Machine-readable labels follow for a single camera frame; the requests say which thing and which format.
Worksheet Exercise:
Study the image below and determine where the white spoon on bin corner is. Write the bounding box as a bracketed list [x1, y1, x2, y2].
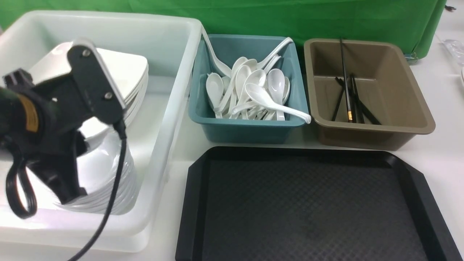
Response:
[256, 37, 294, 70]

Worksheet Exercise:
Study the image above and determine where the large white square plate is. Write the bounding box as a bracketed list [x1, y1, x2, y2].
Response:
[28, 42, 149, 107]

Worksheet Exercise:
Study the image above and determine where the stack of white bowls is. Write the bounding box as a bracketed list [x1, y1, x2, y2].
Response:
[22, 123, 139, 215]

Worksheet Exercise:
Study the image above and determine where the clear plastic object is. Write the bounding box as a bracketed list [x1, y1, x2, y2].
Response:
[440, 39, 464, 67]

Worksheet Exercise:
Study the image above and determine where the white ceramic soup spoon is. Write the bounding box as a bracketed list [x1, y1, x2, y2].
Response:
[267, 69, 285, 106]

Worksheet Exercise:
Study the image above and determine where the stack of white plates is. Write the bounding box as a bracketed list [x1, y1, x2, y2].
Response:
[79, 67, 149, 140]

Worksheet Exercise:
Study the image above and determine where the brown plastic bin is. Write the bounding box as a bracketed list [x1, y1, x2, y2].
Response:
[304, 38, 435, 150]

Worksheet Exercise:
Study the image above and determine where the white spoon leaning on tub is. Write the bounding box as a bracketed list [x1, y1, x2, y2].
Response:
[202, 27, 232, 78]

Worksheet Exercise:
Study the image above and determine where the pile of white spoons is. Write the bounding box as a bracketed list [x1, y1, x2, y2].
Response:
[204, 55, 291, 121]

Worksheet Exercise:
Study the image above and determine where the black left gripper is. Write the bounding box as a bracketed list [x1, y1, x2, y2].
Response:
[0, 68, 91, 206]

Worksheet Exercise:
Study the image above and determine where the large white plastic tub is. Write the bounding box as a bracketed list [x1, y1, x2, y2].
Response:
[0, 11, 202, 252]

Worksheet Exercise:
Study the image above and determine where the black chopstick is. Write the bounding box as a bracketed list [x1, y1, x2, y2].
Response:
[335, 76, 382, 126]
[331, 77, 346, 121]
[350, 73, 365, 124]
[339, 37, 354, 123]

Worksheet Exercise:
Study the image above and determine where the black chopstick in bin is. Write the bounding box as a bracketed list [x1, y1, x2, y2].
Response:
[331, 77, 346, 121]
[335, 76, 382, 126]

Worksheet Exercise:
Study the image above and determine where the black plastic serving tray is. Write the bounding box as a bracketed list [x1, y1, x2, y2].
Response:
[175, 146, 463, 261]

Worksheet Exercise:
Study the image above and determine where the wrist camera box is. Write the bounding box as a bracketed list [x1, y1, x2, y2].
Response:
[67, 38, 126, 128]

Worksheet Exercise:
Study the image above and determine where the white spoon overhanging bin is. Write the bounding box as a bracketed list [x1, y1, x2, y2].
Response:
[245, 83, 312, 124]

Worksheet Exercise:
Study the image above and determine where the teal plastic bin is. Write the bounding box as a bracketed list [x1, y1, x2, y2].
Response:
[188, 34, 309, 144]

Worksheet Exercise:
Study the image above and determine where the green cloth backdrop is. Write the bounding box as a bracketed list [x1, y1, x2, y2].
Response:
[0, 0, 446, 58]

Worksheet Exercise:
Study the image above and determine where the black camera cable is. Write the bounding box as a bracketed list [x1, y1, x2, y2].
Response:
[5, 120, 128, 261]

